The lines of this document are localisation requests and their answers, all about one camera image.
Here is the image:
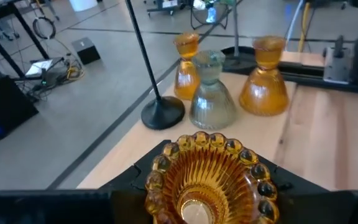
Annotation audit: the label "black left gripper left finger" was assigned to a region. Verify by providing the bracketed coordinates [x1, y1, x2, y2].
[99, 139, 172, 224]

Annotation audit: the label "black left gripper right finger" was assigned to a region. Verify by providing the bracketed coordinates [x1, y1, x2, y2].
[258, 154, 357, 224]

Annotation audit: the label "amber ribbed glass candle holder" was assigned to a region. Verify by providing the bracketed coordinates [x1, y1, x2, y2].
[238, 35, 290, 117]
[172, 32, 202, 101]
[144, 130, 281, 224]

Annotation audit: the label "tall black candlestick holder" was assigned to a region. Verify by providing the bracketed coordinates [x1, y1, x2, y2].
[221, 0, 258, 75]
[124, 0, 186, 131]

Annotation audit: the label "clear ribbed glass candle holder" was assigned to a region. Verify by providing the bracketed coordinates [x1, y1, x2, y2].
[188, 49, 238, 131]

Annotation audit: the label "small black box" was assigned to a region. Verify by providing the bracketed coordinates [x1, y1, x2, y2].
[71, 37, 102, 66]

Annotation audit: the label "large black case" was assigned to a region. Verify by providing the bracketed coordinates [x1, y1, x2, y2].
[0, 75, 39, 140]

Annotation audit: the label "grey rolling cart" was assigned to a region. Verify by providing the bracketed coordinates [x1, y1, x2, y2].
[146, 0, 196, 19]

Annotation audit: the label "white cylindrical bin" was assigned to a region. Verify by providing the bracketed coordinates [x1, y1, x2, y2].
[69, 0, 98, 12]

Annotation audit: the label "black aluminium frame rails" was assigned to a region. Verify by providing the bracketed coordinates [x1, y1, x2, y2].
[278, 60, 358, 94]

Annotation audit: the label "tangled floor cables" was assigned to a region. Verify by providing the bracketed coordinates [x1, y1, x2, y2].
[26, 58, 85, 100]

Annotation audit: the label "grey metal bracket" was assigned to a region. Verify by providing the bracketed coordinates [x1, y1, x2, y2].
[323, 35, 354, 84]

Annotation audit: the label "yellow cable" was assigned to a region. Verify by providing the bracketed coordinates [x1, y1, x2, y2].
[296, 0, 311, 53]

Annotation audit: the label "white cable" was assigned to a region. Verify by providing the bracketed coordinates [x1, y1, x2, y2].
[285, 0, 306, 47]

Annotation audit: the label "coiled black cable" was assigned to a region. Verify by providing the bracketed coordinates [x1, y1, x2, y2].
[32, 16, 57, 40]

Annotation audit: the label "black wire stand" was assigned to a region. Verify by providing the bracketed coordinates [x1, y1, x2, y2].
[190, 0, 230, 31]

